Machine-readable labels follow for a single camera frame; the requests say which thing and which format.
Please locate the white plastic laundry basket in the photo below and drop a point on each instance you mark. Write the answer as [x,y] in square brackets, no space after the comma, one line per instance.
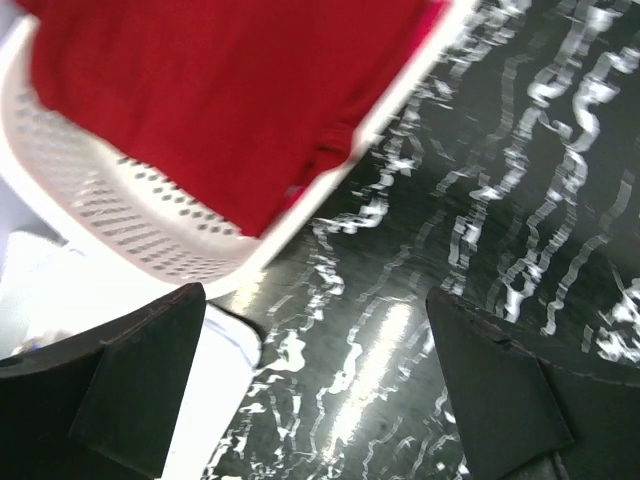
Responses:
[130,213]

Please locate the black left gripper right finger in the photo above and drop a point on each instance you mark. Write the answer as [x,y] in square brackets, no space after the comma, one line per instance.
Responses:
[530,407]

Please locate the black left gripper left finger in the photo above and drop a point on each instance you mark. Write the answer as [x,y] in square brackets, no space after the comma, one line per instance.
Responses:
[102,404]

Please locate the red t shirt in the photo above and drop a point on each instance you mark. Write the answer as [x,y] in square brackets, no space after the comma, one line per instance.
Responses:
[237,102]

